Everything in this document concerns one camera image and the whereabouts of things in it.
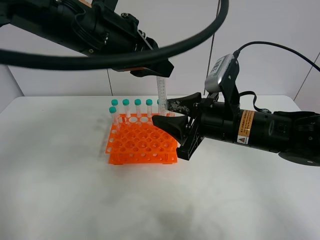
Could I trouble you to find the thick black left cable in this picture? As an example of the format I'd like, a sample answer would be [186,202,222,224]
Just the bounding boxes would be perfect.
[0,0,230,71]

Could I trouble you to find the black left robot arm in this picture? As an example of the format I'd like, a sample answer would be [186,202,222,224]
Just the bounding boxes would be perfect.
[0,0,174,78]

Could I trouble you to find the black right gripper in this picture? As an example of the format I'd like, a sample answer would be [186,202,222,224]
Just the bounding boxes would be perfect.
[152,91,241,146]

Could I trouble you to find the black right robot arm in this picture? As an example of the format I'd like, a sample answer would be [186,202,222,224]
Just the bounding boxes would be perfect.
[152,91,320,167]

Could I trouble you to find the orange plastic test tube rack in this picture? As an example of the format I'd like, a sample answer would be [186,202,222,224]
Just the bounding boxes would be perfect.
[105,113,178,165]

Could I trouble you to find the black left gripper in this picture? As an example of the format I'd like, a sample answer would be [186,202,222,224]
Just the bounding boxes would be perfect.
[74,0,174,78]

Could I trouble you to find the rear row tube far left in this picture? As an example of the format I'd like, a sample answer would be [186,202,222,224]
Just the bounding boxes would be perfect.
[111,99,120,117]

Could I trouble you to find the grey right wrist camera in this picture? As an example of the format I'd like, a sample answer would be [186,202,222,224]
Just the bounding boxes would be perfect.
[204,54,240,94]

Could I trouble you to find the black right camera cable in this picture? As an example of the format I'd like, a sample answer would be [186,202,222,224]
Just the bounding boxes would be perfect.
[233,41,320,71]

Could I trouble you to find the green-capped test tube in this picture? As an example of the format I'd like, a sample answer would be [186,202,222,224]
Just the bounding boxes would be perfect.
[156,76,167,116]

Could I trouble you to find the second row tube left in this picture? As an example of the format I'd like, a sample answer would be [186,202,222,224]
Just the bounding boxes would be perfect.
[109,106,120,133]

